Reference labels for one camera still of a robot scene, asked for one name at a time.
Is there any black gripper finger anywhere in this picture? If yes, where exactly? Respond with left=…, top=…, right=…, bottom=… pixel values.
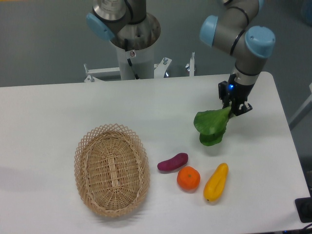
left=218, top=81, right=230, bottom=109
left=229, top=100, right=253, bottom=118

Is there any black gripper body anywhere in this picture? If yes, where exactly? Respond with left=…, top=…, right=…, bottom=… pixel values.
left=226, top=74, right=254, bottom=103

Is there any green leafy vegetable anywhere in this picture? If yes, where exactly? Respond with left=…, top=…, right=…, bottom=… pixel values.
left=193, top=107, right=231, bottom=146

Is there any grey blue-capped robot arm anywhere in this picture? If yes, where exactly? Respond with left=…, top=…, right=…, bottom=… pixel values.
left=86, top=0, right=275, bottom=116

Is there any purple sweet potato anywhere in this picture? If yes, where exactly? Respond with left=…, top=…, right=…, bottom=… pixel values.
left=157, top=153, right=189, bottom=172

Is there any yellow papaya fruit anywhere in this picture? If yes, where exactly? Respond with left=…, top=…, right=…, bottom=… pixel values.
left=203, top=163, right=229, bottom=202

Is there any orange tangerine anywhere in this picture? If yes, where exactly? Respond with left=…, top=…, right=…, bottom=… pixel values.
left=176, top=166, right=201, bottom=191

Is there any black device at table edge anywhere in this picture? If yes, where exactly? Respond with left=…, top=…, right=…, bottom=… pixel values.
left=295, top=197, right=312, bottom=223

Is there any woven wicker basket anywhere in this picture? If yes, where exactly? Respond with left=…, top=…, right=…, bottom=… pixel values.
left=74, top=123, right=150, bottom=218

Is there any white metal mounting frame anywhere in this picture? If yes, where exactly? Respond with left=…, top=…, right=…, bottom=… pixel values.
left=83, top=52, right=197, bottom=82

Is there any white table leg frame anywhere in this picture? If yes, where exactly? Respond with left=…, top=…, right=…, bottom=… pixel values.
left=288, top=84, right=312, bottom=131

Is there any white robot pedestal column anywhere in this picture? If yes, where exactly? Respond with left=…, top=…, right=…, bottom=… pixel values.
left=116, top=47, right=154, bottom=80

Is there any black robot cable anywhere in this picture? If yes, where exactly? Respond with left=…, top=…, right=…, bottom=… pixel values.
left=123, top=39, right=140, bottom=80

